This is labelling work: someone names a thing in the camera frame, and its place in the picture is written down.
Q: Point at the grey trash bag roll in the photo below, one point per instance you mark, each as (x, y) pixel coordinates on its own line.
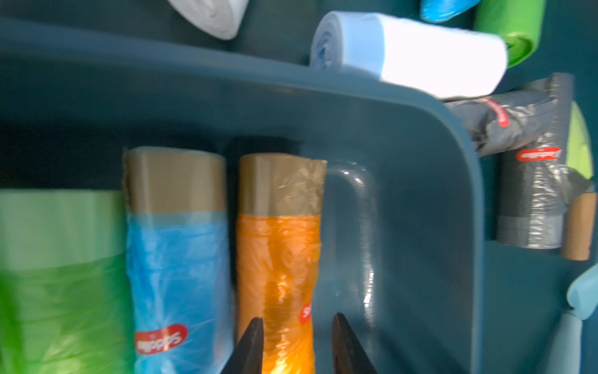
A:
(505, 122)
(536, 185)

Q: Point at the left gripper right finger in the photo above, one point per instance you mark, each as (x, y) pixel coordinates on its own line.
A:
(349, 357)

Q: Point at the orange trash bag roll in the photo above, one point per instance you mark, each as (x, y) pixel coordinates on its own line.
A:
(278, 247)

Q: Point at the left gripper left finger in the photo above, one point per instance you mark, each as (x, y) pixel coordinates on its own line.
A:
(247, 357)

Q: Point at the dark teal storage box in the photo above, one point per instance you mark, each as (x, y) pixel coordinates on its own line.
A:
(402, 226)

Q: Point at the green trash bag roll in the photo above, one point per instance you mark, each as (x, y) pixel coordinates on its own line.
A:
(65, 297)
(518, 22)

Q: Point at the light blue toy spade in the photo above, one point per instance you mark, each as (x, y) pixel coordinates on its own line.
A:
(565, 350)

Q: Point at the green toy trowel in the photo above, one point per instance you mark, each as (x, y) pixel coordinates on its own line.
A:
(580, 217)

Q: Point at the white trash bag roll left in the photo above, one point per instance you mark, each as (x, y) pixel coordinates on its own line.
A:
(218, 18)

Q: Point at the white roll lying flat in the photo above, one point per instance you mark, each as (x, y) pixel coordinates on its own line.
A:
(446, 63)

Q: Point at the grey trash bag roll right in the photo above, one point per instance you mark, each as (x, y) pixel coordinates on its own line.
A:
(536, 185)

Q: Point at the blue trash bag roll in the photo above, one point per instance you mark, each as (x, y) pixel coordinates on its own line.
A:
(178, 259)
(440, 11)

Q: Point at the grey trash bag roll middle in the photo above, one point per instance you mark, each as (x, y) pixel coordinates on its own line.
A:
(505, 122)

